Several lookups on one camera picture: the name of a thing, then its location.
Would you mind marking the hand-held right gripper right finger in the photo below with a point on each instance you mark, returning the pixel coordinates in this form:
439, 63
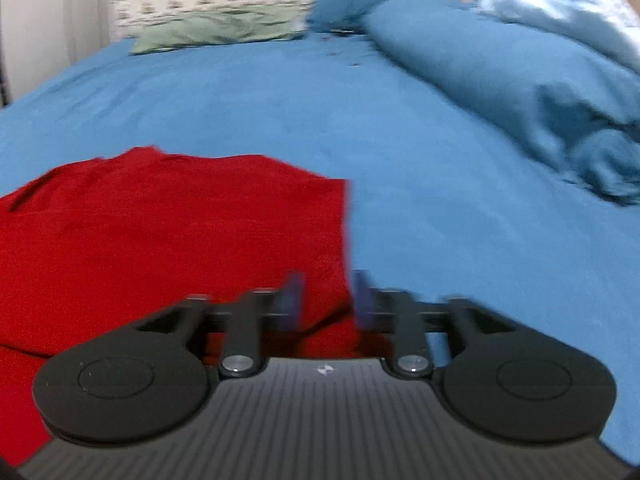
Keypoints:
361, 298

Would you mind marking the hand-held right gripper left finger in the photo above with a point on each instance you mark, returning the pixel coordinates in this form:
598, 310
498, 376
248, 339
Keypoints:
294, 296

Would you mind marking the red shirt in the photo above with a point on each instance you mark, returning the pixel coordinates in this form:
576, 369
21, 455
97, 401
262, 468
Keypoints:
165, 240

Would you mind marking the blue bed sheet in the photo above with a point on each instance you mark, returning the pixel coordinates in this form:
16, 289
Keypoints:
280, 105

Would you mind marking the blue duvet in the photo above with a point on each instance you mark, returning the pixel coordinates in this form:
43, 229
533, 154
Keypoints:
480, 65

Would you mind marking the green pillow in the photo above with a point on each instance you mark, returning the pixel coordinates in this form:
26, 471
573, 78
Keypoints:
215, 31

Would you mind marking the light blue blanket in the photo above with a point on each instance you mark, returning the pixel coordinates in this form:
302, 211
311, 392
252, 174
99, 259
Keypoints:
560, 5

